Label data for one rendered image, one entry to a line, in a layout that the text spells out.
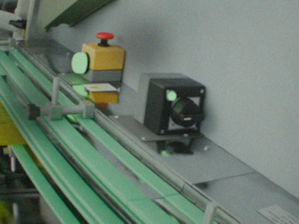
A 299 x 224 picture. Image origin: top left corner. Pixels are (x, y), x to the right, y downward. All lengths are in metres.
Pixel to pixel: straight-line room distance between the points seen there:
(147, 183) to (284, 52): 0.27
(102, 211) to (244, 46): 0.33
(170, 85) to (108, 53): 0.28
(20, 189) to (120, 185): 0.60
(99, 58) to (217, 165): 0.41
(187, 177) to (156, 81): 0.20
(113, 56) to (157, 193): 0.45
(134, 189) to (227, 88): 0.23
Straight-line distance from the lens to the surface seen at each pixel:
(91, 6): 1.24
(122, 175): 0.76
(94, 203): 0.83
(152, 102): 0.88
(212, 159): 0.81
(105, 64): 1.11
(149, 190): 0.74
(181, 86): 0.86
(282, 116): 0.75
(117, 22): 1.18
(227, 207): 0.67
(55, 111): 0.93
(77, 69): 1.11
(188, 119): 0.84
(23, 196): 1.28
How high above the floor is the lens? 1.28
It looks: 30 degrees down
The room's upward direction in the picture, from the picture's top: 93 degrees counter-clockwise
